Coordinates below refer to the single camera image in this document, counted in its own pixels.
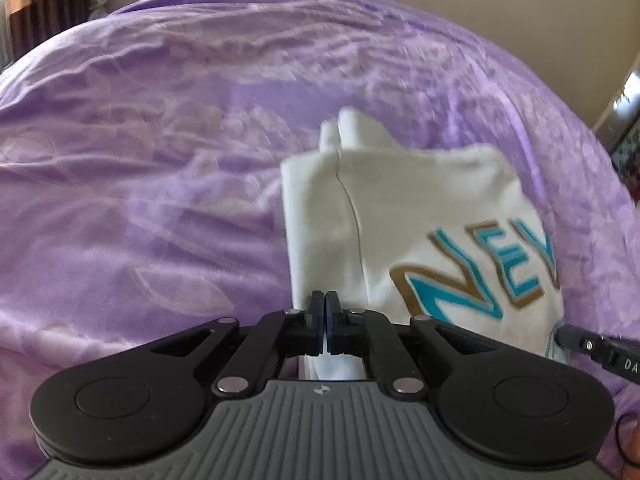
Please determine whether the white t-shirt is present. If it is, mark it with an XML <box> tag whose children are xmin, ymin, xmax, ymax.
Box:
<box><xmin>280</xmin><ymin>106</ymin><xmax>569</xmax><ymax>382</ymax></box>

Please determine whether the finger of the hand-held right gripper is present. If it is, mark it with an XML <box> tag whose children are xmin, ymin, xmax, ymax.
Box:
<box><xmin>555</xmin><ymin>324</ymin><xmax>607</xmax><ymax>362</ymax></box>

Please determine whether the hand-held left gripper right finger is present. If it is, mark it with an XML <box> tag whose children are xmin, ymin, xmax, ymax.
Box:
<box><xmin>326</xmin><ymin>290</ymin><xmax>493</xmax><ymax>397</ymax></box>

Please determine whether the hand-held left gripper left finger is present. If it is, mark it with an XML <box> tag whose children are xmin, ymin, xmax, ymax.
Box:
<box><xmin>150</xmin><ymin>290</ymin><xmax>327</xmax><ymax>397</ymax></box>

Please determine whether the brown striped curtain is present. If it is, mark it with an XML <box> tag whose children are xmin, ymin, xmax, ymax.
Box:
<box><xmin>0</xmin><ymin>0</ymin><xmax>97</xmax><ymax>57</ymax></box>

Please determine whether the person's right forearm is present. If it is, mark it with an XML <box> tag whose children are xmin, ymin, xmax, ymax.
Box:
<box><xmin>619</xmin><ymin>410</ymin><xmax>640</xmax><ymax>480</ymax></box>

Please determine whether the purple floral blanket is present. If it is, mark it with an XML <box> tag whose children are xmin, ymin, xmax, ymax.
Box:
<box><xmin>0</xmin><ymin>0</ymin><xmax>640</xmax><ymax>480</ymax></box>

